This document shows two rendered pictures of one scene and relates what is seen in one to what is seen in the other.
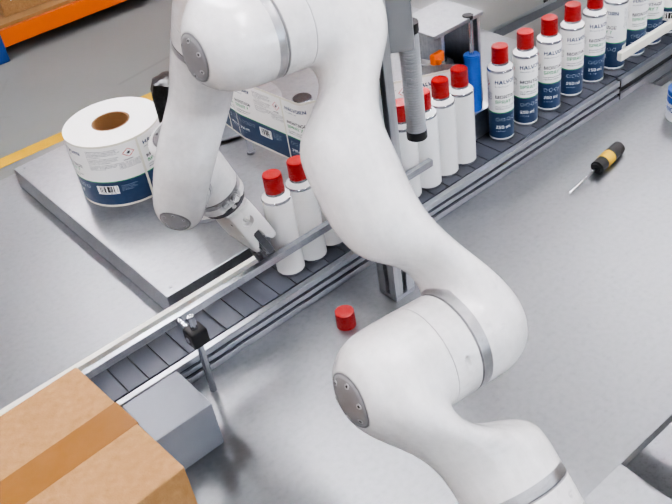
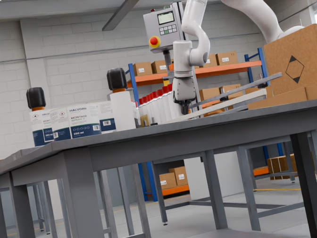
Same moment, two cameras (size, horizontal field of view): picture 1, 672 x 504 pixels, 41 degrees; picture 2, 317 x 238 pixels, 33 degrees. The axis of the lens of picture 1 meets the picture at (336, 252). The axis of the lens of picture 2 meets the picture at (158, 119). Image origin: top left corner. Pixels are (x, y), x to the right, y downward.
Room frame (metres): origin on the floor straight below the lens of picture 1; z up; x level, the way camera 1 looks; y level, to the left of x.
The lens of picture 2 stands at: (0.87, 2.58, 0.75)
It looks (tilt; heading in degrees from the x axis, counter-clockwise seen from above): 4 degrees up; 281
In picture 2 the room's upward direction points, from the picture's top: 11 degrees counter-clockwise
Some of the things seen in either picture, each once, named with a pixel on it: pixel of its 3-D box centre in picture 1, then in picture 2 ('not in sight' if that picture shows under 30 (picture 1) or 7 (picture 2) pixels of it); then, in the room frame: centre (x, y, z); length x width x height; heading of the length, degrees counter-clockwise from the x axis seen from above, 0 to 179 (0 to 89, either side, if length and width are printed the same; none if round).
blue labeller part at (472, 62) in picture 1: (473, 90); not in sight; (1.60, -0.33, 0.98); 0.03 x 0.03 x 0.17
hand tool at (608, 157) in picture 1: (594, 169); not in sight; (1.45, -0.54, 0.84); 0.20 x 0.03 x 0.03; 132
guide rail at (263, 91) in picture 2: (179, 308); (195, 114); (1.17, 0.28, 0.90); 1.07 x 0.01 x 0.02; 125
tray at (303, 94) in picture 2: not in sight; (309, 97); (0.74, 0.84, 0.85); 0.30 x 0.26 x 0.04; 125
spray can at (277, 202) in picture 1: (281, 222); (179, 103); (1.26, 0.08, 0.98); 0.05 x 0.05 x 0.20
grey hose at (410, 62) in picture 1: (412, 81); (170, 71); (1.31, -0.17, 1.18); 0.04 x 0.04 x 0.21
